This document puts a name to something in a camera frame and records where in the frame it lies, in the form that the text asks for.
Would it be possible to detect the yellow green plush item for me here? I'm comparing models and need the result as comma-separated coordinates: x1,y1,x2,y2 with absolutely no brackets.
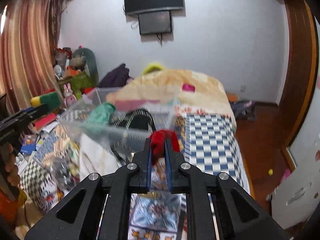
30,92,60,112

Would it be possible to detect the white cream towel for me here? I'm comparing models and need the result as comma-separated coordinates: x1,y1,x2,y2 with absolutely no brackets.
79,133,119,180

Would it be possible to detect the green knitted sock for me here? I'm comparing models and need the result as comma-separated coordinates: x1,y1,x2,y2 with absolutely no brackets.
86,102,116,125

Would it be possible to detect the red velvet drawstring pouch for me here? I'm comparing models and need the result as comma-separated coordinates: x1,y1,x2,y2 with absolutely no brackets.
149,129,180,166

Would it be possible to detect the person's left hand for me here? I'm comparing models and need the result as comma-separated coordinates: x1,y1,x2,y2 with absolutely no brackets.
5,144,20,186

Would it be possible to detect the pink bunny toy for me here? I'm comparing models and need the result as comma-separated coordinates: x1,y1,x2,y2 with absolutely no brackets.
63,83,77,107

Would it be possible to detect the patterned patchwork bed sheet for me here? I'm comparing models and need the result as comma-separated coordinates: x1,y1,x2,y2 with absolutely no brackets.
18,104,251,240

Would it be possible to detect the pink striped curtain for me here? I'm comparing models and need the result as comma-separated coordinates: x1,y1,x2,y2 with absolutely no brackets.
1,0,65,113

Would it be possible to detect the orange jacket sleeve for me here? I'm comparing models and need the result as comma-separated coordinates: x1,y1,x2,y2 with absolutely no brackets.
0,191,19,228

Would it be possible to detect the grey plush toy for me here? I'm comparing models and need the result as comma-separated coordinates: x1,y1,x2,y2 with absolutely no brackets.
69,48,99,83

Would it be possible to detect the clear plastic storage bin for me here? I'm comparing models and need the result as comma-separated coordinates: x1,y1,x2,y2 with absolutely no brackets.
58,85,180,154

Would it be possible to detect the dark purple clothing pile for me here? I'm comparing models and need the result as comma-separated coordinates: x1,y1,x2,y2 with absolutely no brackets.
97,63,130,88

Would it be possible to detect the beige floral blanket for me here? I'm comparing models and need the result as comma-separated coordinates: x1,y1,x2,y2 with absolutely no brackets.
106,69,236,131

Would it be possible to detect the yellow fuzzy item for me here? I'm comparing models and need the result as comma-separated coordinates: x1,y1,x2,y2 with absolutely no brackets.
142,62,166,75

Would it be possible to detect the small black wall monitor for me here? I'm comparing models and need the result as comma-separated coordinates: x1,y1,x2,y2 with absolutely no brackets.
138,11,172,35

